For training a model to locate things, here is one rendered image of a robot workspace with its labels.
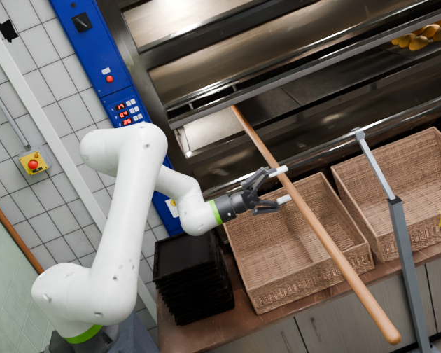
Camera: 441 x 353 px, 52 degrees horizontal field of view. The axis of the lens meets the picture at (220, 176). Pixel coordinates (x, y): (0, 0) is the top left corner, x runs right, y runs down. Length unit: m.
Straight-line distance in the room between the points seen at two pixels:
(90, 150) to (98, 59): 0.72
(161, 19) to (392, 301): 1.56
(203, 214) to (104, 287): 0.57
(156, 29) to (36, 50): 0.49
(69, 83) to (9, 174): 0.51
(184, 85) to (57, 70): 0.53
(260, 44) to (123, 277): 1.27
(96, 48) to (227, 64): 0.55
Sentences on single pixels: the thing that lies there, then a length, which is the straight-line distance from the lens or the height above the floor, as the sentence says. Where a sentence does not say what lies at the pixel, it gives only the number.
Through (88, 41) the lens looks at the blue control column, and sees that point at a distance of 1.96.
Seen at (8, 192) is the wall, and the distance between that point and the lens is 2.27.
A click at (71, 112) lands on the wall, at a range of 2.06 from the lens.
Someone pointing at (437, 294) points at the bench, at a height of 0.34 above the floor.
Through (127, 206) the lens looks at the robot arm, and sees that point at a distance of 1.14.
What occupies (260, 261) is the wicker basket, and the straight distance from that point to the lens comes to 2.29.
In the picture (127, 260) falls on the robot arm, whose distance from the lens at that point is 1.11.
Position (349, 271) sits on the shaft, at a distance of 1.20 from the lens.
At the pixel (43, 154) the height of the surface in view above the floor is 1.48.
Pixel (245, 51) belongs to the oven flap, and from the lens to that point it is 2.03.
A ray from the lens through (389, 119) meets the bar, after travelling 1.92.
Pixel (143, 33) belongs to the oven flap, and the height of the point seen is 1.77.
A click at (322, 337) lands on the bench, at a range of 2.18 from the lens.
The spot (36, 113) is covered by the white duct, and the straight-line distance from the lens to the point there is 2.07.
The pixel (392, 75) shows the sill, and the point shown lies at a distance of 2.31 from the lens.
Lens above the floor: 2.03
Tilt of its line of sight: 27 degrees down
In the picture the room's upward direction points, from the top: 22 degrees counter-clockwise
